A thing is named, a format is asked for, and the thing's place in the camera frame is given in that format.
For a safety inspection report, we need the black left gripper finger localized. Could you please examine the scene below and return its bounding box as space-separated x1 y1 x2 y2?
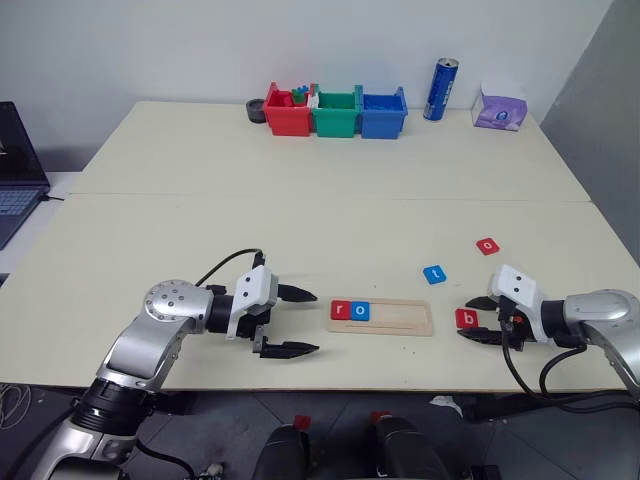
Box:
259 340 321 361
277 283 319 304

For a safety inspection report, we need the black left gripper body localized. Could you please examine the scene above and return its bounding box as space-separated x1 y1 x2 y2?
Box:
235 277 282 356

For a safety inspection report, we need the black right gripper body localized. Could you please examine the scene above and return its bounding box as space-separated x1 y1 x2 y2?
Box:
496 294 537 352

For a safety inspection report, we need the red letter b block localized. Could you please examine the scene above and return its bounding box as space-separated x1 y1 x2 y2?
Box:
454 307 482 330

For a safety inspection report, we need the wooden letter tray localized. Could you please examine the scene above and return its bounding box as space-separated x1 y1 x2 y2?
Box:
326 297 436 338

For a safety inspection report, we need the dark rounded shape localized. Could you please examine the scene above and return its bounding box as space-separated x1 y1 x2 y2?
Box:
251 423 314 480
371 416 452 480

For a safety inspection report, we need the red plastic storage bin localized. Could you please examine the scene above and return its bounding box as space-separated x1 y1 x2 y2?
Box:
263 81 317 138

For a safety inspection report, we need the green plastic storage bin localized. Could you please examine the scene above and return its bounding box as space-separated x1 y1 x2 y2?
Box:
310 84 363 140

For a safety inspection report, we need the dark grey round cup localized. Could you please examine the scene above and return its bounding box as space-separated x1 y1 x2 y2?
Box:
245 97 269 125

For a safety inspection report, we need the purple tissue box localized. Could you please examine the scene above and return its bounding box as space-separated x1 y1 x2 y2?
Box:
472 80 530 133

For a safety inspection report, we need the blue plastic storage bin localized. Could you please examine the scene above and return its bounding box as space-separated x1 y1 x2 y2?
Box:
358 85 409 141

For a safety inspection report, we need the blue drink can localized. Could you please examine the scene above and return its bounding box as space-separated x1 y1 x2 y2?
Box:
422 56 461 123

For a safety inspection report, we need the dark laptop computer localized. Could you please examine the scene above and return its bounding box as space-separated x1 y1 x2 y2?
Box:
0 101 53 251

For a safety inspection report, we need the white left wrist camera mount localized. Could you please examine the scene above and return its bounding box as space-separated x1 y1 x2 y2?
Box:
225 265 279 341

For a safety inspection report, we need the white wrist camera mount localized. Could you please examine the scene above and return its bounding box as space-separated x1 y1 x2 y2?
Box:
487 264 557 347
225 265 279 341

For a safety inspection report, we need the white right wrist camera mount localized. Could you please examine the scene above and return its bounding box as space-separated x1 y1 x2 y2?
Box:
487 264 557 347

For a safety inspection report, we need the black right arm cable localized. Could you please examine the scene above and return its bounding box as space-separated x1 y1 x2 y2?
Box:
500 319 640 414

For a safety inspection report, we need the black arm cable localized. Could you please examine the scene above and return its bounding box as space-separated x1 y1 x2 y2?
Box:
194 247 267 289
500 319 640 414

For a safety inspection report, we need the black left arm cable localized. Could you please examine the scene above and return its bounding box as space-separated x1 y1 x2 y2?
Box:
194 247 267 289

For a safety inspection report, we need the white tangled cable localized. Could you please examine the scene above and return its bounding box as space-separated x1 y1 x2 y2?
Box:
0 383 32 430

